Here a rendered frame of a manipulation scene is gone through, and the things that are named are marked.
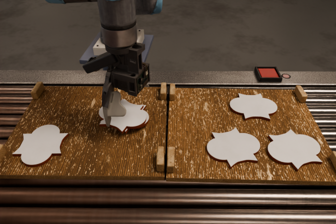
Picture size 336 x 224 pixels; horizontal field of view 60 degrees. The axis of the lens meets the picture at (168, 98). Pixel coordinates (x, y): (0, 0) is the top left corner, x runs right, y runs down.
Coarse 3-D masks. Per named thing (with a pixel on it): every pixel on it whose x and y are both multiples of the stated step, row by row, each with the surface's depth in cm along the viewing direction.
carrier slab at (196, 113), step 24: (192, 96) 90; (216, 96) 90; (264, 96) 90; (288, 96) 90; (168, 120) 81; (192, 120) 81; (216, 120) 81; (240, 120) 81; (264, 120) 81; (288, 120) 81; (312, 120) 81; (168, 144) 74; (192, 144) 74; (264, 144) 74; (192, 168) 68; (216, 168) 68; (240, 168) 68; (264, 168) 68; (288, 168) 68; (312, 168) 68
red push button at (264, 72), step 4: (260, 68) 104; (264, 68) 104; (268, 68) 104; (272, 68) 104; (260, 72) 102; (264, 72) 102; (268, 72) 102; (272, 72) 102; (264, 76) 100; (268, 76) 100; (272, 76) 100; (276, 76) 100
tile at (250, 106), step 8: (240, 96) 88; (248, 96) 88; (256, 96) 88; (232, 104) 85; (240, 104) 85; (248, 104) 85; (256, 104) 85; (264, 104) 85; (272, 104) 85; (240, 112) 82; (248, 112) 82; (256, 112) 82; (264, 112) 82; (272, 112) 82
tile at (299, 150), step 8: (272, 136) 75; (280, 136) 75; (288, 136) 75; (296, 136) 75; (304, 136) 75; (272, 144) 73; (280, 144) 73; (288, 144) 73; (296, 144) 73; (304, 144) 73; (312, 144) 73; (272, 152) 70; (280, 152) 70; (288, 152) 70; (296, 152) 70; (304, 152) 70; (312, 152) 70; (280, 160) 69; (288, 160) 69; (296, 160) 69; (304, 160) 69; (312, 160) 69; (320, 160) 69; (296, 168) 67
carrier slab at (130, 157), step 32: (64, 96) 90; (96, 96) 90; (128, 96) 90; (32, 128) 78; (64, 128) 78; (96, 128) 78; (160, 128) 78; (64, 160) 70; (96, 160) 70; (128, 160) 70
